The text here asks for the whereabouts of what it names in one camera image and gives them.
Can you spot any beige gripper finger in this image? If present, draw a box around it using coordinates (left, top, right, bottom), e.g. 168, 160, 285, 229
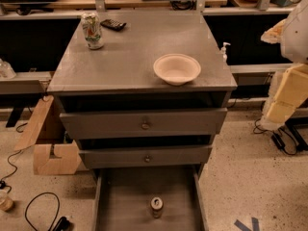
261, 19, 286, 44
260, 64, 308, 131

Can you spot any orange soda can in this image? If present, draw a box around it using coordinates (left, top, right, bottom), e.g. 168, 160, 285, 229
150, 196, 164, 218

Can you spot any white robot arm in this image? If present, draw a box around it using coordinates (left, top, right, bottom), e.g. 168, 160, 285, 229
260, 0, 308, 130

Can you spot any grey middle drawer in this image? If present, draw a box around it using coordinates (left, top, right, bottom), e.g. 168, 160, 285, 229
79, 145, 212, 168

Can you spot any grey top drawer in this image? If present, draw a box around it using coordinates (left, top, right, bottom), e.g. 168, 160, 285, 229
60, 108, 227, 140

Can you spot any grey drawer cabinet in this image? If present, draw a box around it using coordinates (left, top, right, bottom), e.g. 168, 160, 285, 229
46, 10, 238, 171

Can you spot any green white soda can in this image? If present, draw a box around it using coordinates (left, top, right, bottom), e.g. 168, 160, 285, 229
81, 13, 104, 50

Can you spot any grey open bottom drawer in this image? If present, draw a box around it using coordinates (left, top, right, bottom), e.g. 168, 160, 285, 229
91, 166, 209, 231

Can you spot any white pump bottle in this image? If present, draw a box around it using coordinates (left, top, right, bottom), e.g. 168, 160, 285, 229
220, 42, 231, 63

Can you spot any white paper bowl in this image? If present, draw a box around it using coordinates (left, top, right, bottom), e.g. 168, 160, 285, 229
153, 54, 201, 86

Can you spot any black calculator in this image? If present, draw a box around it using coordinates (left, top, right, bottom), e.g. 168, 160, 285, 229
100, 19, 126, 32

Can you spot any wooden board stand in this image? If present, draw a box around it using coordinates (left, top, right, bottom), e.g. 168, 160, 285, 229
14, 95, 85, 175

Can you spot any clear plastic cup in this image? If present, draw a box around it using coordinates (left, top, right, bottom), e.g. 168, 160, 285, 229
0, 190, 13, 212

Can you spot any black cable with adapter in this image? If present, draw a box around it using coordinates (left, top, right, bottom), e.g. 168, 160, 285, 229
252, 117, 300, 157

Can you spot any black floor cable left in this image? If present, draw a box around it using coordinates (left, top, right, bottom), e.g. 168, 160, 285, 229
24, 192, 71, 231

